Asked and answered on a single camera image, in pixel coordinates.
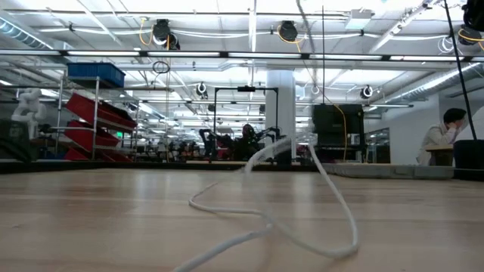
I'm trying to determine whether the wooden desk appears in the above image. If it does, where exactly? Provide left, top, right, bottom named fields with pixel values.
left=424, top=144, right=455, bottom=167

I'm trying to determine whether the LED light bar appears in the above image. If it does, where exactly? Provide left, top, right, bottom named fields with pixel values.
left=0, top=48, right=484, bottom=63

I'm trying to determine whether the yellow hanging cable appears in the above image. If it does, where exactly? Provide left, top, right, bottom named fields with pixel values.
left=331, top=103, right=349, bottom=162

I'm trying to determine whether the black display screen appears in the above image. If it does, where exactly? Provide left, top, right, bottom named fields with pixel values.
left=310, top=103, right=366, bottom=146

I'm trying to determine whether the metal shelf rack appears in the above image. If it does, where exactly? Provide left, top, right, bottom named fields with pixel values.
left=48, top=75, right=141, bottom=164

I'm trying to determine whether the grey plastic tool case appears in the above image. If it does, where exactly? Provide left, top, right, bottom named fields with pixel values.
left=321, top=162, right=456, bottom=181

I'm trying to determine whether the blue plastic bin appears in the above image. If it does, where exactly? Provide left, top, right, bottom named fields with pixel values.
left=67, top=62, right=126, bottom=89

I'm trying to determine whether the black cylindrical stand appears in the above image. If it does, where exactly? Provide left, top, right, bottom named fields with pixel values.
left=275, top=134, right=293, bottom=166

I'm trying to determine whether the red plastic bin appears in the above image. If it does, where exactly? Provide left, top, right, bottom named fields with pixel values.
left=65, top=92, right=138, bottom=132
left=63, top=146, right=132, bottom=163
left=63, top=119, right=120, bottom=151

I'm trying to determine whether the white pillar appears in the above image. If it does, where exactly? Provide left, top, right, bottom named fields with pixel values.
left=264, top=69, right=297, bottom=160

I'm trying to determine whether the white cord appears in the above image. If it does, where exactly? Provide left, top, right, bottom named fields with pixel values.
left=172, top=0, right=360, bottom=272

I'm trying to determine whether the black ceiling cable reel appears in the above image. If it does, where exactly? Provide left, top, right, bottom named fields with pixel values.
left=456, top=23, right=484, bottom=47
left=278, top=20, right=299, bottom=43
left=151, top=17, right=182, bottom=51

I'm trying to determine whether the black camera gantry frame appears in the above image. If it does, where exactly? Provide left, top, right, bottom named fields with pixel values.
left=213, top=85, right=280, bottom=162

